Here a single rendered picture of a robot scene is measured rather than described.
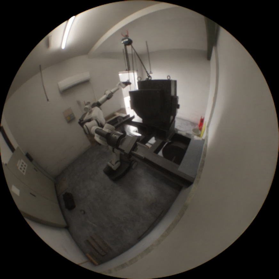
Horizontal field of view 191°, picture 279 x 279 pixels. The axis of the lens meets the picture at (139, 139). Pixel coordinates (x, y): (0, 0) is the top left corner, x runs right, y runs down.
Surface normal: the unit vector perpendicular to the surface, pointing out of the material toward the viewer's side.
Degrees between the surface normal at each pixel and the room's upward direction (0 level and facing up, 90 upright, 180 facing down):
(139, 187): 0
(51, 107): 90
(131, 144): 19
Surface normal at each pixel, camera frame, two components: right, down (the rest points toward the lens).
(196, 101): -0.64, 0.56
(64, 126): 0.76, 0.35
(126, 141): -0.15, -0.50
